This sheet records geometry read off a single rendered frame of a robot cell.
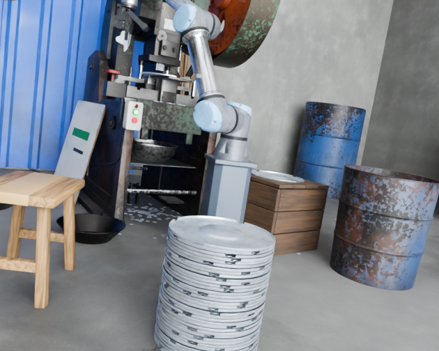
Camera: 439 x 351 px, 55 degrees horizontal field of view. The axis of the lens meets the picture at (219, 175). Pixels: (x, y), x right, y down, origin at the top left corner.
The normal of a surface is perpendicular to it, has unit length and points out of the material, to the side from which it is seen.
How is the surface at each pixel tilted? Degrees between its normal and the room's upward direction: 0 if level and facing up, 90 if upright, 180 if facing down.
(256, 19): 116
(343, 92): 90
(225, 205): 90
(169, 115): 90
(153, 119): 90
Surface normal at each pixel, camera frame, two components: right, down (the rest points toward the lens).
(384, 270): -0.09, 0.17
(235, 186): 0.27, 0.18
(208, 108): -0.62, 0.14
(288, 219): 0.62, 0.20
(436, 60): -0.84, -0.05
